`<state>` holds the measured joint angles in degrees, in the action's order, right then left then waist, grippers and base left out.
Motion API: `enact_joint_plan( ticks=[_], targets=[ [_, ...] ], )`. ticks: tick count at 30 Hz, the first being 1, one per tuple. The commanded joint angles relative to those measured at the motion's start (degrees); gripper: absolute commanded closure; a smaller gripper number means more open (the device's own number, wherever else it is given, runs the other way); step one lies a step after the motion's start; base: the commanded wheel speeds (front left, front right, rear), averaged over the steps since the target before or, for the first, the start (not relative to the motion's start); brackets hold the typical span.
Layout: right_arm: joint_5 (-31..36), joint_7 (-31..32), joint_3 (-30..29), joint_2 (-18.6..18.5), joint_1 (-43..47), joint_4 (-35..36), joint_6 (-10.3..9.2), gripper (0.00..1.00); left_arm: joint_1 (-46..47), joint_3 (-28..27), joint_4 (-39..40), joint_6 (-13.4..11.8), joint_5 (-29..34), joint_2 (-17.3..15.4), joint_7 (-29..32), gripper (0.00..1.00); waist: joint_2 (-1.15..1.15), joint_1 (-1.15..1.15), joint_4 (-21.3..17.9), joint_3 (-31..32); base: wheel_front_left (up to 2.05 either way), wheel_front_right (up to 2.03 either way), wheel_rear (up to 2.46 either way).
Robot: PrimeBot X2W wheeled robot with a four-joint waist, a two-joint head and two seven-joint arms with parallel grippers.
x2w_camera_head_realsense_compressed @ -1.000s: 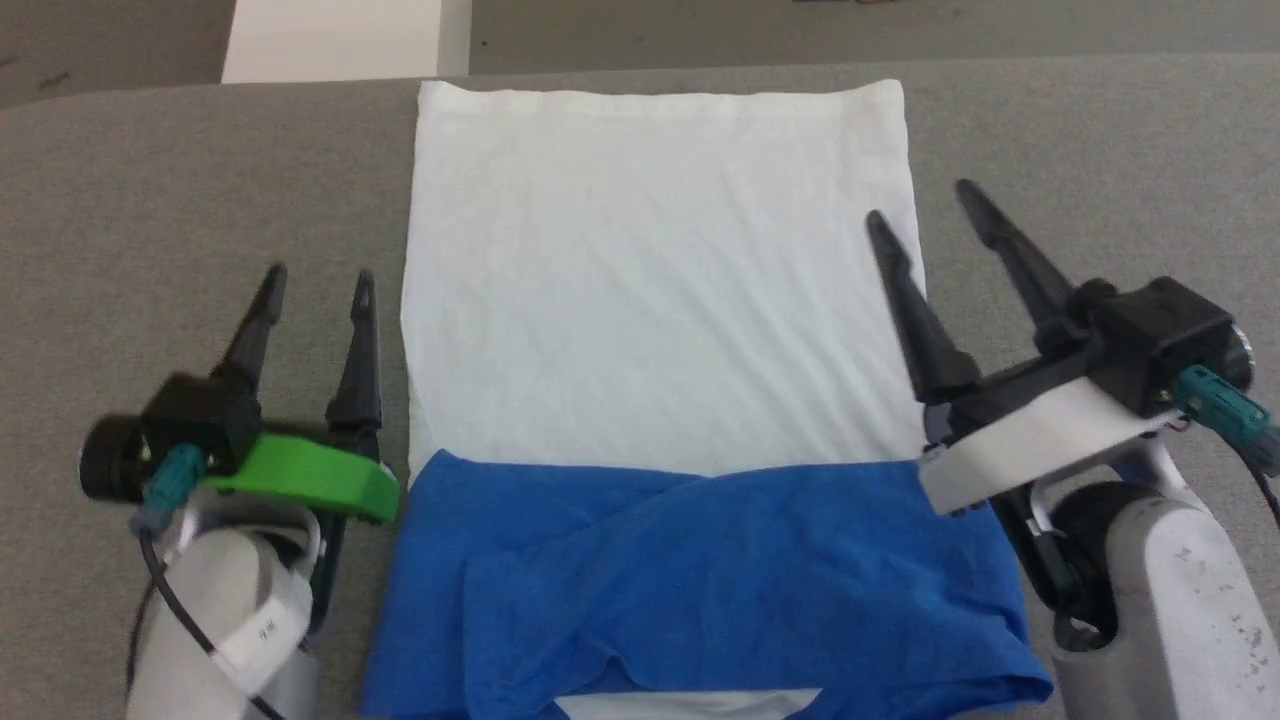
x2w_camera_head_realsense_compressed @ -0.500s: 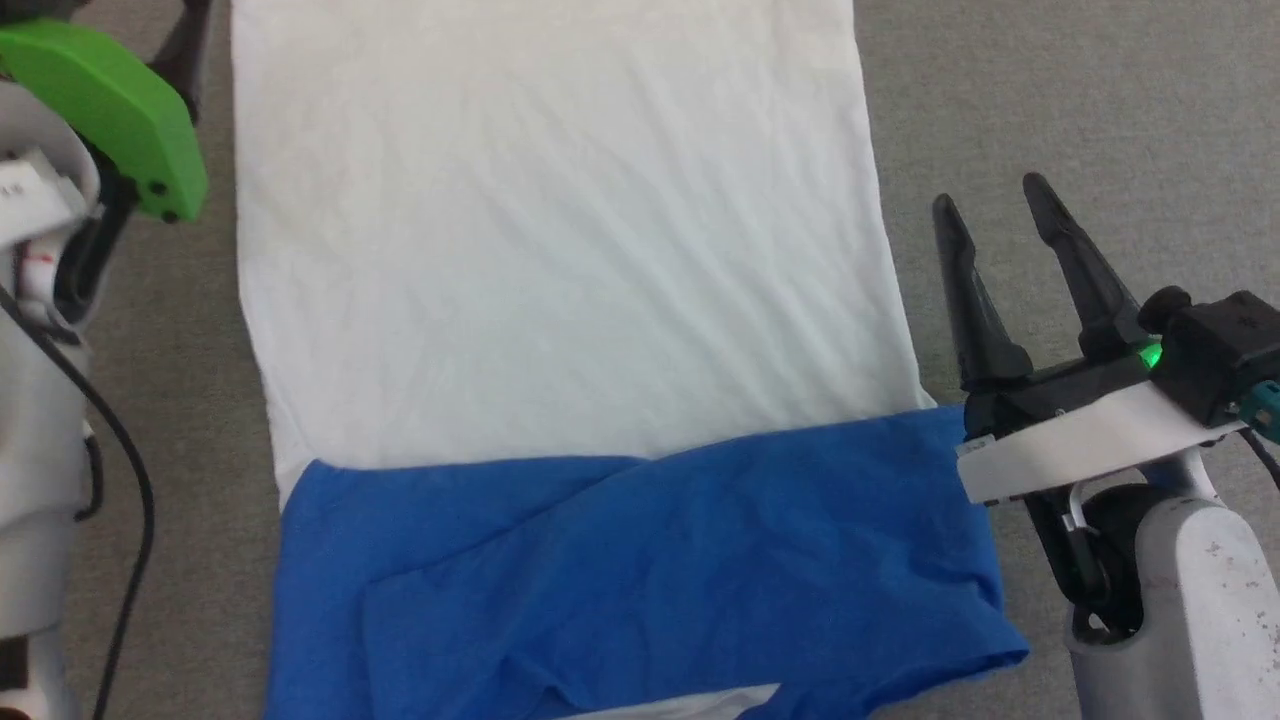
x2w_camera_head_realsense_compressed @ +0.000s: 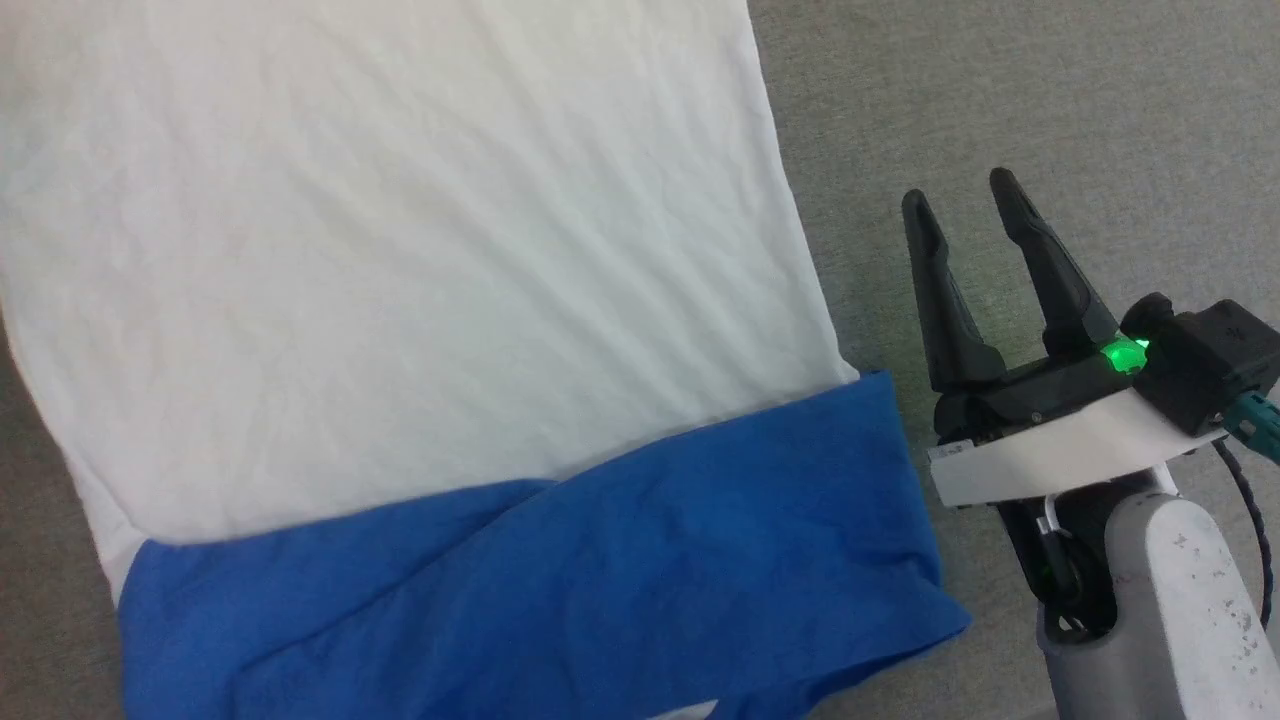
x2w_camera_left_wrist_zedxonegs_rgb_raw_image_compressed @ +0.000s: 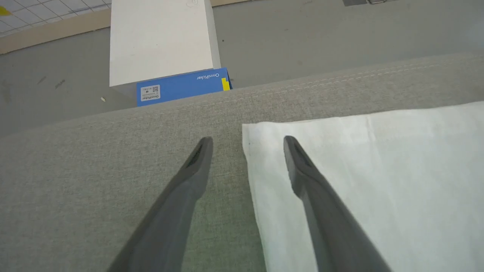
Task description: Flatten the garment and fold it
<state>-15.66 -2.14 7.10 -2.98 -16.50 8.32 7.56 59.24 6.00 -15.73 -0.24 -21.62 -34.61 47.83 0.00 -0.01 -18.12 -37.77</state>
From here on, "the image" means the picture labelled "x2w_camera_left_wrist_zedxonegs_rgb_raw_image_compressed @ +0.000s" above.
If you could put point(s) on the grey fabric sofa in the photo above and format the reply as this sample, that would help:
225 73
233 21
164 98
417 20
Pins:
113 170

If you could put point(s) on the white box cabinet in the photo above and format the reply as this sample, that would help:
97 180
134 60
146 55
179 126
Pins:
159 41

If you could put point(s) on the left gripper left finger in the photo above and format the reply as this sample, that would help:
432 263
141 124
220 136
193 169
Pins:
170 219

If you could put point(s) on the large dark floor mat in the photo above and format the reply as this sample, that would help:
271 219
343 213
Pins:
382 1

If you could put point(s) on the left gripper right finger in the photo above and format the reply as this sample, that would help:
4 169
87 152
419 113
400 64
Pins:
325 215

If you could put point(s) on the large yellow lemon sticker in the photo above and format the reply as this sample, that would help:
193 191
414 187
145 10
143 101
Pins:
3 11

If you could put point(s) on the tiled partition with wood frame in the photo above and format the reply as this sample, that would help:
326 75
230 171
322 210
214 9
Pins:
45 19

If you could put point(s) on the blue and white shirt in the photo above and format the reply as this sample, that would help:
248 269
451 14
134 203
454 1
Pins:
378 181

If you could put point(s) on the blue OmniPicker box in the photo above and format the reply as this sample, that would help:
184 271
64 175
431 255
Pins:
181 87

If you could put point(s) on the small dark floor mat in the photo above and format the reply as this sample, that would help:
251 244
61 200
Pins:
354 2

